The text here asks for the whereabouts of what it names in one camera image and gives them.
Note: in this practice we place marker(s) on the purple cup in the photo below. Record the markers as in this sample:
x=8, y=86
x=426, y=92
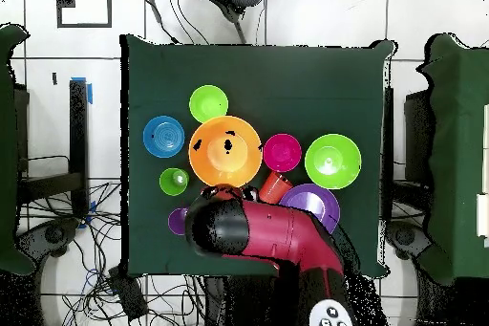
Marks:
x=176, y=222

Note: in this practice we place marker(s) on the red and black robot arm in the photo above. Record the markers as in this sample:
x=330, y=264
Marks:
x=282, y=230

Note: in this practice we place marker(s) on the large orange bowl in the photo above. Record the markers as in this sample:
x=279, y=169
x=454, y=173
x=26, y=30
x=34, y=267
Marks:
x=237, y=165

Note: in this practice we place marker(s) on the red-orange cup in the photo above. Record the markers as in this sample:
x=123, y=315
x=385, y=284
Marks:
x=273, y=188

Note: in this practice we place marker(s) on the green cup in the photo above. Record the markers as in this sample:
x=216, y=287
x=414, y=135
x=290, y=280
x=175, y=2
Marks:
x=170, y=182

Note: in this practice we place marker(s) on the pink bowl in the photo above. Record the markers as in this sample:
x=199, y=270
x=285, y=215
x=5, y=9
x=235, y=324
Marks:
x=282, y=152

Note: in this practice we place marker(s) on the blue bowl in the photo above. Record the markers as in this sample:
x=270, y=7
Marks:
x=163, y=136

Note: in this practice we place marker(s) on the purple bowl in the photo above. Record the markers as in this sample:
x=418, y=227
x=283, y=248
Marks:
x=313, y=199

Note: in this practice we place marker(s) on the small green bowl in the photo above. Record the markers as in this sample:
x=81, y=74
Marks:
x=208, y=104

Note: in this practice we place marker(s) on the large green bowl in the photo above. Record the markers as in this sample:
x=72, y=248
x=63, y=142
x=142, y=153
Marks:
x=332, y=161

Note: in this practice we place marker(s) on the dark green table cloth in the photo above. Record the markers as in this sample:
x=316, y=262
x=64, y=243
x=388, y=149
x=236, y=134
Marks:
x=267, y=85

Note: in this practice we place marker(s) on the black power strip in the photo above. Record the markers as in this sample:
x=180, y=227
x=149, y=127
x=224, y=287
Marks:
x=128, y=295

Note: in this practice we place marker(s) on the black metal stand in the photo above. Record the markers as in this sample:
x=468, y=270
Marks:
x=78, y=131

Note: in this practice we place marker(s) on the blue tape strip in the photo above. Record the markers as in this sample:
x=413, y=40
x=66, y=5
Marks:
x=90, y=93

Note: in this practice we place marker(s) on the green cloth covered side table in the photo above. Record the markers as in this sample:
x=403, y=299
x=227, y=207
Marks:
x=458, y=150
x=7, y=150

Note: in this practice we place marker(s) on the white box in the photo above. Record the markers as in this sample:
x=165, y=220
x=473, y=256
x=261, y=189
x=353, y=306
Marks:
x=483, y=215

